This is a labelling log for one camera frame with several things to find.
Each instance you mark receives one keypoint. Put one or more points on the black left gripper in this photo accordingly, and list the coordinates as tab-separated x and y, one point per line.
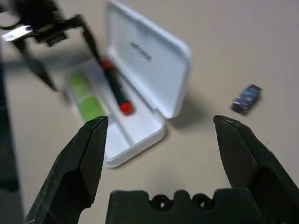
46	25

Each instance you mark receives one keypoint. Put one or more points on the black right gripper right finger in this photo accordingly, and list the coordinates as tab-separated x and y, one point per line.
254	158

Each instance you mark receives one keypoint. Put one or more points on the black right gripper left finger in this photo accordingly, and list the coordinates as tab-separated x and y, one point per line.
77	163

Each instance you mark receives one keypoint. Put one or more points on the green eraser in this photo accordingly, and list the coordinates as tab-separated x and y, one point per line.
84	95

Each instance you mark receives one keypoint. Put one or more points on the small dark blue eraser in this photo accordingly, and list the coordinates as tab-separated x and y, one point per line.
246	98

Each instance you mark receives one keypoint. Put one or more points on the black marker with red cap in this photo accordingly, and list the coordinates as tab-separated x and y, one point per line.
116	88

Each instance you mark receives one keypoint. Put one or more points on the white plastic pencil case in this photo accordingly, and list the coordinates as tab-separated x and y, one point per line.
154	58

